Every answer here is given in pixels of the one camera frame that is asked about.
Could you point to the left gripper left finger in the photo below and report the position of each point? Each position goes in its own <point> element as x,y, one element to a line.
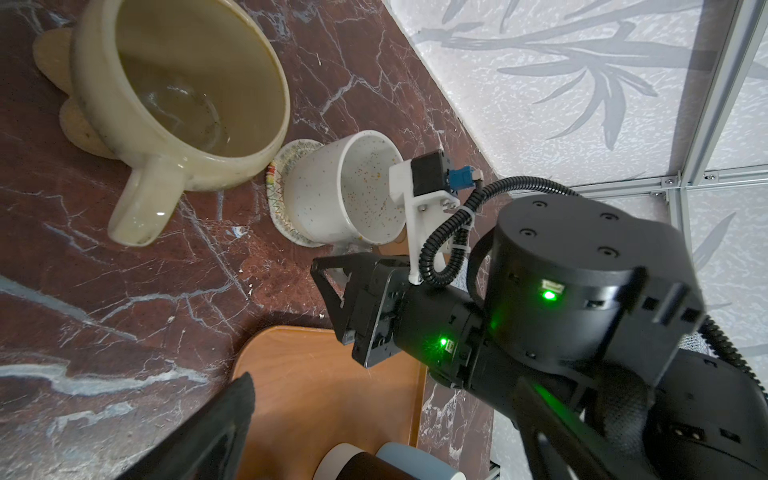
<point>208,445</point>

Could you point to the purple mug white inside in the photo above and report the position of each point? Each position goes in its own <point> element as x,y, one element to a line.
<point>335,460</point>

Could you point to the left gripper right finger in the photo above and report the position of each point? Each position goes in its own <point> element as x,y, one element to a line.
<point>558,445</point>

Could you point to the cork flower shaped coaster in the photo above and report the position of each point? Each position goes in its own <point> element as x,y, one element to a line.
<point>51,55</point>

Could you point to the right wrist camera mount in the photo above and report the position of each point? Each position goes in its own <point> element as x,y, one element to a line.
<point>426,188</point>

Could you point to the beige ceramic mug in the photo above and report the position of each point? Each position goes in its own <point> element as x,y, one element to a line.
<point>189,94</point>

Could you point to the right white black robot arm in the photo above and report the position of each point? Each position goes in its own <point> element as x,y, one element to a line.
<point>582,324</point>

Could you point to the woven patterned round coaster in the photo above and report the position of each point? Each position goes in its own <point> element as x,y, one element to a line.
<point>275,176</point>

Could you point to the white speckled mug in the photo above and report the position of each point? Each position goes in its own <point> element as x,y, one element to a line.
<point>340,192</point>

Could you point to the orange brown tray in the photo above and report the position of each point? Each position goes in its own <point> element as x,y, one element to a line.
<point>310,395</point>

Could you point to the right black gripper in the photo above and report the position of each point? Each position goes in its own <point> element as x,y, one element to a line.
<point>372,304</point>

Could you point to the black mug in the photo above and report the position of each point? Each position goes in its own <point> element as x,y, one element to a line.
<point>366,466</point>

